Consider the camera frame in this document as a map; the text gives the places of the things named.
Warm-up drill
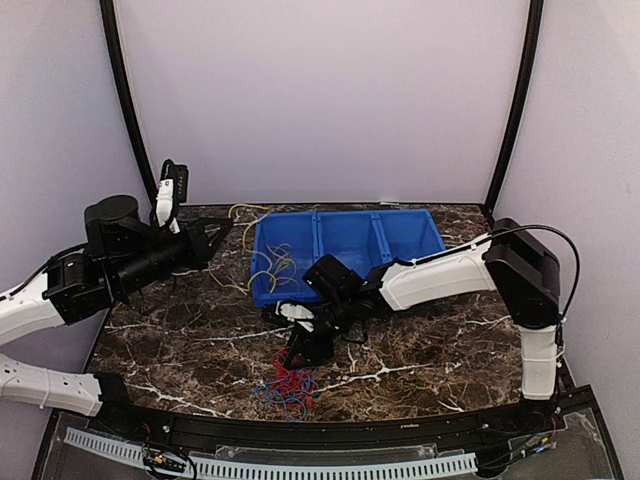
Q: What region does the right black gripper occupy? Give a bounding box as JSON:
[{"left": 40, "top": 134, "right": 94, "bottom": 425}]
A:
[{"left": 283, "top": 293, "right": 357, "bottom": 368}]

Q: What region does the red cable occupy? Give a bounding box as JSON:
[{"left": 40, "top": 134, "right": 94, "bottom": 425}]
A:
[{"left": 269, "top": 347, "right": 321, "bottom": 414}]

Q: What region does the blue three-compartment plastic bin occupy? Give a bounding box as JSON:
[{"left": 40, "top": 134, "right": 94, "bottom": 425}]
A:
[{"left": 250, "top": 210, "right": 445, "bottom": 308}]

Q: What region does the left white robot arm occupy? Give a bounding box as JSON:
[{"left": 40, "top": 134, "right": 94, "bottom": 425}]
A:
[{"left": 1, "top": 195, "right": 233, "bottom": 436}]

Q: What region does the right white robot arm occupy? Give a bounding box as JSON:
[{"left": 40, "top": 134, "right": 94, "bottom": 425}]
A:
[{"left": 275, "top": 218, "right": 577, "bottom": 434}]

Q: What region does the clear acrylic plate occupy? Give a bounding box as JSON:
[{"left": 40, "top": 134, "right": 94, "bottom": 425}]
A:
[{"left": 214, "top": 444, "right": 438, "bottom": 466}]

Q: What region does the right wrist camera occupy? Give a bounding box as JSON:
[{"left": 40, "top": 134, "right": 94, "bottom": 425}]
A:
[{"left": 261, "top": 301, "right": 315, "bottom": 332}]

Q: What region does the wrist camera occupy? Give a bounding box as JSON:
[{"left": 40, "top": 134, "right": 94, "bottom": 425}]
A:
[
  {"left": 150, "top": 159, "right": 189, "bottom": 234},
  {"left": 261, "top": 301, "right": 315, "bottom": 332}
]

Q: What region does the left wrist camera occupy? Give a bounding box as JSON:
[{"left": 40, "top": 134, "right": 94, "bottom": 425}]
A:
[{"left": 150, "top": 159, "right": 189, "bottom": 234}]

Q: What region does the white slotted cable duct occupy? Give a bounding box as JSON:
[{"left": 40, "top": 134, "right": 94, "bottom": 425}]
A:
[{"left": 63, "top": 427, "right": 479, "bottom": 479}]

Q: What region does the black front rail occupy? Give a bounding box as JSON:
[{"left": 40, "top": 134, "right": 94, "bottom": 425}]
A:
[{"left": 59, "top": 389, "right": 596, "bottom": 456}]

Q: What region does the left black frame post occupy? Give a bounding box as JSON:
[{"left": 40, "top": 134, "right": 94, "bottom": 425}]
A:
[{"left": 99, "top": 0, "right": 158, "bottom": 205}]

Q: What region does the black frame post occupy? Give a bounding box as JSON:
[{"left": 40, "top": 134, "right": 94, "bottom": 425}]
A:
[
  {"left": 99, "top": 0, "right": 158, "bottom": 205},
  {"left": 482, "top": 0, "right": 544, "bottom": 224}
]

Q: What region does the right black frame post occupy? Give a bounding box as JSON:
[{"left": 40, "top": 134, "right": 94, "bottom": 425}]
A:
[{"left": 482, "top": 0, "right": 544, "bottom": 224}]

